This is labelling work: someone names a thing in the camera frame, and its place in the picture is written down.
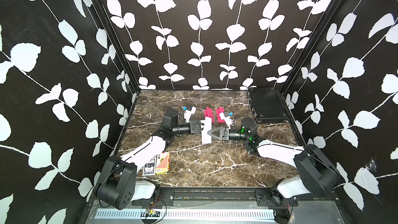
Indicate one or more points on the small circuit board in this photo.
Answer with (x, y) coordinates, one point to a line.
(152, 213)

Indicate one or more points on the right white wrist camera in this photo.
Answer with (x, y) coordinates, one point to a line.
(228, 119)

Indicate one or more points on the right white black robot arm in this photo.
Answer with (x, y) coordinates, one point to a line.
(316, 173)

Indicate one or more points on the yellow red card box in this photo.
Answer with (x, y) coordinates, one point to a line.
(163, 163)

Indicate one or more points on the black white card deck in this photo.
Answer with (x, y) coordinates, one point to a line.
(149, 167)

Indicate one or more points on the black carrying case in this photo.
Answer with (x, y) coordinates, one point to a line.
(266, 105)

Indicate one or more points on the pink square paper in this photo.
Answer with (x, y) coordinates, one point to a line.
(209, 113)
(220, 114)

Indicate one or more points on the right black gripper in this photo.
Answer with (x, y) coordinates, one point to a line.
(225, 135)

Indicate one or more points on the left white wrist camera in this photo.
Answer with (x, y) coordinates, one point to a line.
(188, 112)

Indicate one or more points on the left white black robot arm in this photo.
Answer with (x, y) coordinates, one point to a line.
(117, 184)

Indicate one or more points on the black front mounting rail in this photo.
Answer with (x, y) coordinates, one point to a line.
(260, 196)

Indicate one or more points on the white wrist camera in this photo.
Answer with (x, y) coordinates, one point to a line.
(228, 119)
(188, 112)

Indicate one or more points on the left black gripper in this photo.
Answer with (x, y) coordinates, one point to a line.
(189, 128)

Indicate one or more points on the white perforated strip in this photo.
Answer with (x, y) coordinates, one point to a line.
(256, 215)

